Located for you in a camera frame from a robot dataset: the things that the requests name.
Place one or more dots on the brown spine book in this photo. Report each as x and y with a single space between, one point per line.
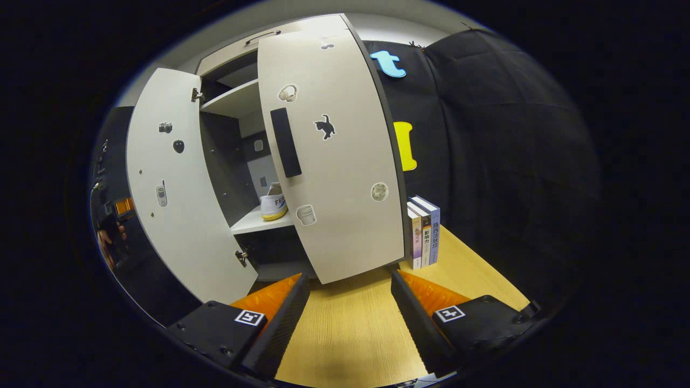
425 237

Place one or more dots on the white cabinet drawer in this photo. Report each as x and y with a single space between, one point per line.
226 54

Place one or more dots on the white canvas shoe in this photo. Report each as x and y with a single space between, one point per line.
273 203

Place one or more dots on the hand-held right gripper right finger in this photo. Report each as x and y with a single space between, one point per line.
420 334

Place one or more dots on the white spine book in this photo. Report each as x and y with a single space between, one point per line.
415 242

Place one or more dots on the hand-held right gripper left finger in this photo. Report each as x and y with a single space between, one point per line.
277 337

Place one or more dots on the lavender spine book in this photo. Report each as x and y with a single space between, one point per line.
435 231

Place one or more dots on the white cabinet door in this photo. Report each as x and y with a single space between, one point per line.
183 226
350 161

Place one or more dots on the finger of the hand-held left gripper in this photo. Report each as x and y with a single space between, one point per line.
124 206

